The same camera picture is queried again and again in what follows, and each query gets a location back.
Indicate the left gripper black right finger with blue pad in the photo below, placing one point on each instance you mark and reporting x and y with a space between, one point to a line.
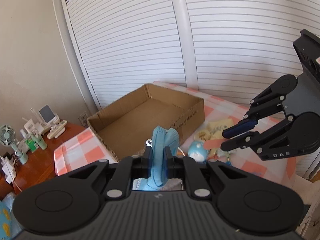
189 172

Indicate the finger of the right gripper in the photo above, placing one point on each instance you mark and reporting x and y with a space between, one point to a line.
292 137
265 104

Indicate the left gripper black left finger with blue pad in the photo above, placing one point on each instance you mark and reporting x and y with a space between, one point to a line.
123 174

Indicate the light blue face mask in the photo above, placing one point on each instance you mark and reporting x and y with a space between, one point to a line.
161 138

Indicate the patterned blue white sachet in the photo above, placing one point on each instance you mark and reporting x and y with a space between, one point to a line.
226 154

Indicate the yellow cloth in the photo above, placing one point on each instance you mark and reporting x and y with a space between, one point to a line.
213 130

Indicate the blue white round plush toy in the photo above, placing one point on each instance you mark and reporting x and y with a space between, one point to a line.
198 152

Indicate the pink white checkered tablecloth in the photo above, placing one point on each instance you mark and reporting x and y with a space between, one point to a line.
86 148

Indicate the brown cardboard box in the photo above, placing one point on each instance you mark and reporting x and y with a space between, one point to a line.
125 125

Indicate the white louvered closet doors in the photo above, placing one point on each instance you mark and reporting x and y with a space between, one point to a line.
232 49

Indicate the wooden side cabinet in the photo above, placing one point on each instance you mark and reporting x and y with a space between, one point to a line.
40 165

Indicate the white remote control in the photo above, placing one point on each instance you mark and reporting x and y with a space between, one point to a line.
57 130

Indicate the green tube bottle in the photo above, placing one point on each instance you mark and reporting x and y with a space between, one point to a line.
40 141

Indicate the green small box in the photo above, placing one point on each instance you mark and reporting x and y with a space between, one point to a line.
33 146

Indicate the white phone stand with screen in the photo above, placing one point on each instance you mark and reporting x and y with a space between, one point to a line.
49 117

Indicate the small green desk fan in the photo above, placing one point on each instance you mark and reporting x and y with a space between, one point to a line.
8 138

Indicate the white charger with cable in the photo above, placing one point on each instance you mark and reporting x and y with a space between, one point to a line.
10 173

